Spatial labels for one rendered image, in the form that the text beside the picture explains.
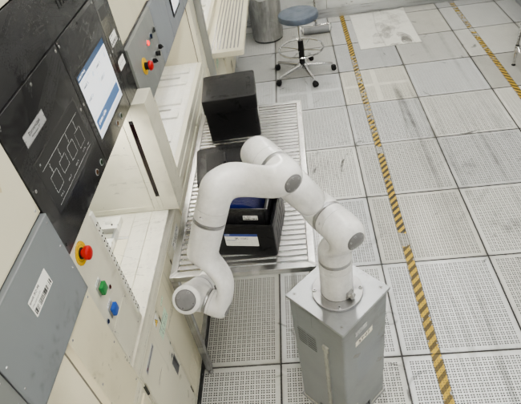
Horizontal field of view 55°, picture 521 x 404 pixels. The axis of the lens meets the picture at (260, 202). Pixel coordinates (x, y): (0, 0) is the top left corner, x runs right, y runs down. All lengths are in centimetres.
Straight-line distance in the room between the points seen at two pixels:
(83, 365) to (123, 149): 94
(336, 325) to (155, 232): 84
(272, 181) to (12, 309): 65
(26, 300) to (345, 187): 265
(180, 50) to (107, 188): 145
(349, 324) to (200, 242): 71
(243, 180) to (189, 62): 224
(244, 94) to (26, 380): 185
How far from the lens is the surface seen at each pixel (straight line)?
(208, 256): 136
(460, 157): 382
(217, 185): 126
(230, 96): 264
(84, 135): 153
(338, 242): 157
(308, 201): 145
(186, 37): 338
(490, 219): 337
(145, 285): 196
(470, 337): 278
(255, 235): 199
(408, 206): 338
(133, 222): 224
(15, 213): 119
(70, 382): 154
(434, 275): 299
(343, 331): 182
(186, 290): 143
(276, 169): 125
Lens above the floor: 227
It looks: 41 degrees down
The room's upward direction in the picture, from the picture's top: 11 degrees counter-clockwise
